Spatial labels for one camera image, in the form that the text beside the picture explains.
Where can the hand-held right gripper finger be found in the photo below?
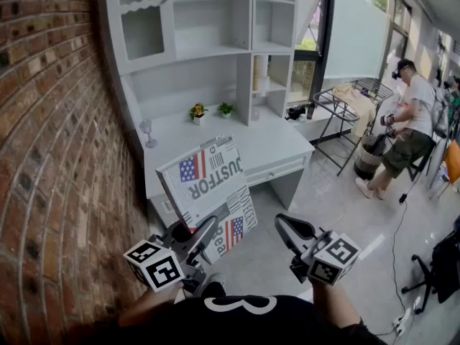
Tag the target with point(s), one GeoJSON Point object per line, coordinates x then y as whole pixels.
{"type": "Point", "coordinates": [289, 241]}
{"type": "Point", "coordinates": [298, 228]}

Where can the beige cloth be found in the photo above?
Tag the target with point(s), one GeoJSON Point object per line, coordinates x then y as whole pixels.
{"type": "Point", "coordinates": [354, 95]}

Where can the dark bottle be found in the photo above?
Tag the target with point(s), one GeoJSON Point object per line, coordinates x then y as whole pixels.
{"type": "Point", "coordinates": [310, 111]}

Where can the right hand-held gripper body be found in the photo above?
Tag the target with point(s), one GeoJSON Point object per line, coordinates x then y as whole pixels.
{"type": "Point", "coordinates": [332, 259]}

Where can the white desk drawer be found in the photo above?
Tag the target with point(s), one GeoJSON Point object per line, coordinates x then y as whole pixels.
{"type": "Point", "coordinates": [276, 171]}

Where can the white shelf cabinet desk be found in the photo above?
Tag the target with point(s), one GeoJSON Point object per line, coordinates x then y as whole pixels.
{"type": "Point", "coordinates": [266, 140]}

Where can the black office chair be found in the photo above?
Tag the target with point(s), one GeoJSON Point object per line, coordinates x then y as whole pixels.
{"type": "Point", "coordinates": [443, 264]}

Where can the small lilac cup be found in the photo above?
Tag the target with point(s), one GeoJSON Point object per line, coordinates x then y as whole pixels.
{"type": "Point", "coordinates": [255, 114]}

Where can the white power strip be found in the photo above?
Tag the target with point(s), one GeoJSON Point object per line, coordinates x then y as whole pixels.
{"type": "Point", "coordinates": [401, 323]}

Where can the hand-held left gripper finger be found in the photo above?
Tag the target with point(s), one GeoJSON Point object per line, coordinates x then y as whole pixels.
{"type": "Point", "coordinates": [178, 233]}
{"type": "Point", "coordinates": [206, 230]}

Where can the green potted plant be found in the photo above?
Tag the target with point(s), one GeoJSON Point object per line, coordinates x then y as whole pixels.
{"type": "Point", "coordinates": [225, 110]}

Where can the white flag-print book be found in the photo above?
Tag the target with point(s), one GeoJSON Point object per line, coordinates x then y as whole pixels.
{"type": "Point", "coordinates": [212, 189]}

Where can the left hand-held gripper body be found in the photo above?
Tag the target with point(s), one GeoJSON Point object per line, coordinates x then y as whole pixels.
{"type": "Point", "coordinates": [154, 264]}

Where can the person's right forearm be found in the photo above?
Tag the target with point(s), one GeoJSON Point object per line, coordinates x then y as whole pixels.
{"type": "Point", "coordinates": [334, 305]}

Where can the orange chair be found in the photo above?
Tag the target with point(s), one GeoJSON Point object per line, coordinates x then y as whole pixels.
{"type": "Point", "coordinates": [453, 164]}

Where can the small clear glass goblet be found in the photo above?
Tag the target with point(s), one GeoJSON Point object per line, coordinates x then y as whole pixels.
{"type": "Point", "coordinates": [148, 131]}

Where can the white glass cabinet door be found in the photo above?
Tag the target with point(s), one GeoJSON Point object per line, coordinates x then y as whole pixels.
{"type": "Point", "coordinates": [143, 34]}

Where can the person's black shirt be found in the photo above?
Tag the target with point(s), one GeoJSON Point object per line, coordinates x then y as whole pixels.
{"type": "Point", "coordinates": [233, 323]}

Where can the yellow flower potted plant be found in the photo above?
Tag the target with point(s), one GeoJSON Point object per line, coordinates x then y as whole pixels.
{"type": "Point", "coordinates": [198, 111]}

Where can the black metal drying rack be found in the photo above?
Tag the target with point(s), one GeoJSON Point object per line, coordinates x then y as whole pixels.
{"type": "Point", "coordinates": [338, 111]}

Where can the person's left forearm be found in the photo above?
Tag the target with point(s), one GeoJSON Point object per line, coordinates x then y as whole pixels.
{"type": "Point", "coordinates": [151, 305]}

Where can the gold book spines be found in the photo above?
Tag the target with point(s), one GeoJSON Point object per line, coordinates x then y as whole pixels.
{"type": "Point", "coordinates": [256, 72]}

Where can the striped woven basket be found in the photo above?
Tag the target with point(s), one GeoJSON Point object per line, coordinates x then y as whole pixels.
{"type": "Point", "coordinates": [368, 160]}

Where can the black camera device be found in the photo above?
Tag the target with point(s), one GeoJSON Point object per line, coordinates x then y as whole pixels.
{"type": "Point", "coordinates": [296, 113]}

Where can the frosted glass panel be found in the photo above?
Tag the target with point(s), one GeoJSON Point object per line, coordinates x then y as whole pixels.
{"type": "Point", "coordinates": [357, 34]}

